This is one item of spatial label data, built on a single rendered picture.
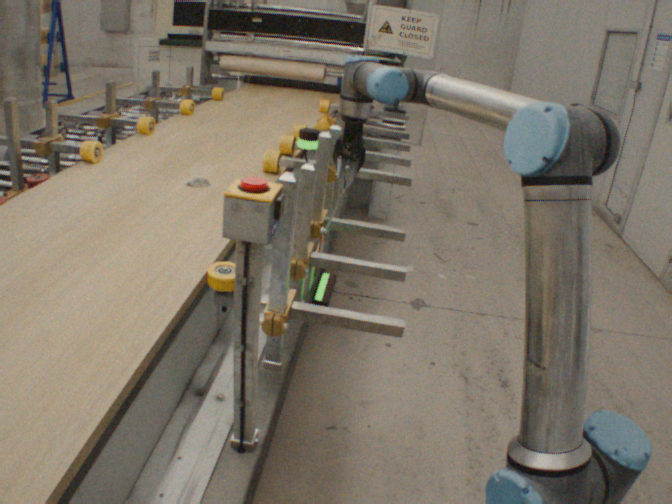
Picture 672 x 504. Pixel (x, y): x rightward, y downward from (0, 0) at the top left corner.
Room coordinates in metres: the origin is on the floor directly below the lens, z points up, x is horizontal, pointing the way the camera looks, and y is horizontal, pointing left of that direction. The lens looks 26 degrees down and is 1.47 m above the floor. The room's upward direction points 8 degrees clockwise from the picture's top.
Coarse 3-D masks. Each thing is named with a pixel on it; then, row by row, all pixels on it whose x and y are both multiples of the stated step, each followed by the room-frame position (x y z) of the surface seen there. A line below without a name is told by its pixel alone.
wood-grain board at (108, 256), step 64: (192, 128) 2.26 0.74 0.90; (256, 128) 2.39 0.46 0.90; (64, 192) 1.32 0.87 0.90; (128, 192) 1.38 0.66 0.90; (192, 192) 1.45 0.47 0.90; (0, 256) 0.89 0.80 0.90; (64, 256) 0.94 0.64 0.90; (128, 256) 0.99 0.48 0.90; (192, 256) 1.04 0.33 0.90; (0, 320) 0.66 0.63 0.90; (64, 320) 0.70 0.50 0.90; (128, 320) 0.74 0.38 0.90; (0, 384) 0.50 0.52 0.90; (64, 384) 0.54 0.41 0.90; (128, 384) 0.58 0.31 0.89; (0, 448) 0.38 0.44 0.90; (64, 448) 0.41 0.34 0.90
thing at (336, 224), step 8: (336, 224) 1.46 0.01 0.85; (344, 224) 1.45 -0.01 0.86; (352, 224) 1.45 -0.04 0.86; (360, 224) 1.46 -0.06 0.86; (368, 224) 1.47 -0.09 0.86; (352, 232) 1.45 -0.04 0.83; (360, 232) 1.45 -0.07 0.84; (368, 232) 1.45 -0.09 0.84; (376, 232) 1.45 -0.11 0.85; (384, 232) 1.45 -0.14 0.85; (392, 232) 1.44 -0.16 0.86; (400, 232) 1.44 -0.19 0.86; (400, 240) 1.44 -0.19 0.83
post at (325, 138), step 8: (320, 136) 1.42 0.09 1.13; (328, 136) 1.42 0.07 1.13; (320, 144) 1.42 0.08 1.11; (328, 144) 1.42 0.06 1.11; (320, 152) 1.42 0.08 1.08; (328, 152) 1.42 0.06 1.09; (320, 160) 1.42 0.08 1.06; (328, 160) 1.43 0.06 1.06; (320, 168) 1.42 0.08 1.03; (320, 176) 1.42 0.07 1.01; (320, 184) 1.42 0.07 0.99; (320, 192) 1.42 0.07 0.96; (320, 200) 1.42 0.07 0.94; (320, 208) 1.42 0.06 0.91; (312, 216) 1.42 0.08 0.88; (320, 216) 1.42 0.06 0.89; (312, 240) 1.42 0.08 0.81
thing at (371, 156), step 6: (294, 144) 1.97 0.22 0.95; (312, 150) 1.97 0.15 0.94; (366, 156) 1.95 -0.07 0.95; (372, 156) 1.95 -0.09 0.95; (378, 156) 1.95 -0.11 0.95; (384, 156) 1.95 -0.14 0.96; (390, 156) 1.95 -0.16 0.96; (396, 156) 1.96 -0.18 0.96; (384, 162) 1.95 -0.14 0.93; (390, 162) 1.95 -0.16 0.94; (396, 162) 1.94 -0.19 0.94; (402, 162) 1.94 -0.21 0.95; (408, 162) 1.94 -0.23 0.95
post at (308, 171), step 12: (312, 168) 1.17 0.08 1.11; (300, 180) 1.17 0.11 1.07; (312, 180) 1.17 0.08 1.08; (300, 192) 1.17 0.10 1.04; (312, 192) 1.17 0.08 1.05; (300, 204) 1.17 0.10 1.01; (312, 204) 1.19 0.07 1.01; (300, 216) 1.17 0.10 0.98; (300, 228) 1.17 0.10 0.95; (300, 240) 1.17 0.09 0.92; (300, 252) 1.17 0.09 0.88; (300, 288) 1.17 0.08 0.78; (300, 300) 1.17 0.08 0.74
